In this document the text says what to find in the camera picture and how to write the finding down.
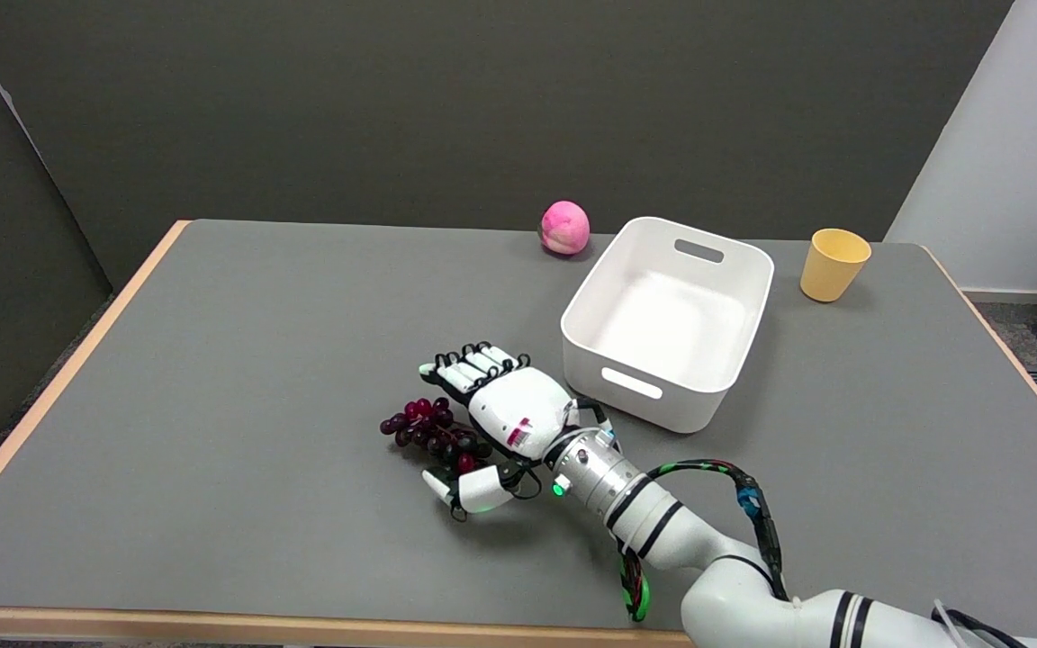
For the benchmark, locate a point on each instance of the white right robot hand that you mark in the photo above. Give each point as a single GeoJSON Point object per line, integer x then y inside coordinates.
{"type": "Point", "coordinates": [509, 416]}

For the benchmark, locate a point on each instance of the dark red grape bunch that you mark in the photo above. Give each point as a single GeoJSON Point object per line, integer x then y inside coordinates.
{"type": "Point", "coordinates": [433, 434]}

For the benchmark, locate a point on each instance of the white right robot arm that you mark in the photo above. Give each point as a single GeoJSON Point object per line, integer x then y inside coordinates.
{"type": "Point", "coordinates": [716, 558]}

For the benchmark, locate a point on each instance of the white plastic bin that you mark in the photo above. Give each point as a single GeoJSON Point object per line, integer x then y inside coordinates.
{"type": "Point", "coordinates": [668, 321]}

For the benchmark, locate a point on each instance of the pink peach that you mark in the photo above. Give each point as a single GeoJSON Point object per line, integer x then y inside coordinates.
{"type": "Point", "coordinates": [564, 228]}

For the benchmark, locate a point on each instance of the yellow plastic cup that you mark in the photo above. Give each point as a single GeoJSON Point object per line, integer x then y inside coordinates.
{"type": "Point", "coordinates": [832, 264]}

